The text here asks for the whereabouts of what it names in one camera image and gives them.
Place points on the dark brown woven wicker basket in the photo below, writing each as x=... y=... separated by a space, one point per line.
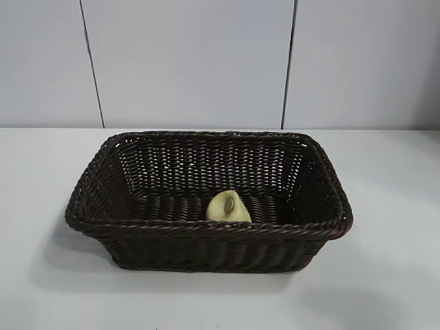
x=192 y=240

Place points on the round pale yellow yolk pastry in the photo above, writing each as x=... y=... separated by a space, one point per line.
x=220 y=209

